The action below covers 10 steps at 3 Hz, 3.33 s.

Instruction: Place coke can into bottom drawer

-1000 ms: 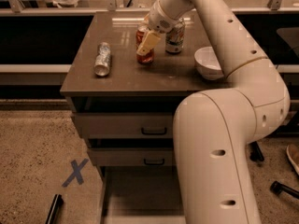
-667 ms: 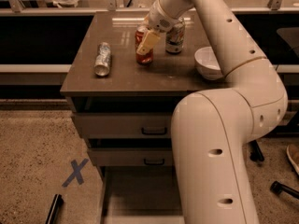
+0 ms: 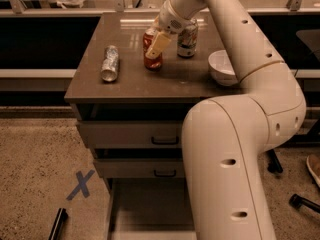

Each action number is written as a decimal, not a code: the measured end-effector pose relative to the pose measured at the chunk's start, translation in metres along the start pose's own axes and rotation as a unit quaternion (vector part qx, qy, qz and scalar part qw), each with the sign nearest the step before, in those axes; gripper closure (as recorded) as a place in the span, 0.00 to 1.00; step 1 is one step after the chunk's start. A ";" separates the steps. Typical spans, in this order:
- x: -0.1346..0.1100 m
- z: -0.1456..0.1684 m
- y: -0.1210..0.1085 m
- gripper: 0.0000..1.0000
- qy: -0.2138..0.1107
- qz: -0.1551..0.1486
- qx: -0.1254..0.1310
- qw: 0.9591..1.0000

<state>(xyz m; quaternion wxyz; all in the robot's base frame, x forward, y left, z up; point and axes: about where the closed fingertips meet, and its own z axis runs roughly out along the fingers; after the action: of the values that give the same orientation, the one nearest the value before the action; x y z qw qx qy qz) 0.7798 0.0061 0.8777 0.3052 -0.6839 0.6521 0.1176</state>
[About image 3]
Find black bar bottom left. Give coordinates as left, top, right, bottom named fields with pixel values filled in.
left=48, top=208, right=68, bottom=240

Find person's shoe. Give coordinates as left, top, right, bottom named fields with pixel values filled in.
left=306, top=155, right=320, bottom=188

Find black caster leg right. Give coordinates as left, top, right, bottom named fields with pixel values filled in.
left=289, top=194, right=320, bottom=213

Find white bowl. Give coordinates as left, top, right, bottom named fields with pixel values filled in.
left=208, top=50, right=238, bottom=86

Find top drawer with handle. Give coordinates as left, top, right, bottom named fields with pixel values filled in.
left=77, top=121, right=181, bottom=149

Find black stand leg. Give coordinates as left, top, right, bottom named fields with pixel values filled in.
left=267, top=150, right=283, bottom=173

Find drawer with handle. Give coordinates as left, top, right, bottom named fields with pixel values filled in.
left=77, top=121, right=181, bottom=149
left=93, top=159, right=185, bottom=178

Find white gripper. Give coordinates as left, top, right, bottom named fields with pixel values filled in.
left=144, top=0, right=197, bottom=59

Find blue tape cross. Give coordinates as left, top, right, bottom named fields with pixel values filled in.
left=66, top=170, right=95, bottom=201

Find silver can lying down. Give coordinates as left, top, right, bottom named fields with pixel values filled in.
left=101, top=45, right=119, bottom=82

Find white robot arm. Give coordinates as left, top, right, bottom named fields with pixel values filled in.
left=146, top=0, right=306, bottom=240

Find middle drawer with handle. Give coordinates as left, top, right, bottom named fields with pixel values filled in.
left=93, top=159, right=185, bottom=178

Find green white soda can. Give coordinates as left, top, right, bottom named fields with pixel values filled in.
left=177, top=18, right=198, bottom=58

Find open bottom drawer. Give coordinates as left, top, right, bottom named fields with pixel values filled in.
left=105, top=178, right=197, bottom=240

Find red coke can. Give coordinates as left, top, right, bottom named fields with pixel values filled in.
left=143, top=28, right=163, bottom=72

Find grey drawer cabinet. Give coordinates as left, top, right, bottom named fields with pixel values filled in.
left=63, top=11, right=244, bottom=240

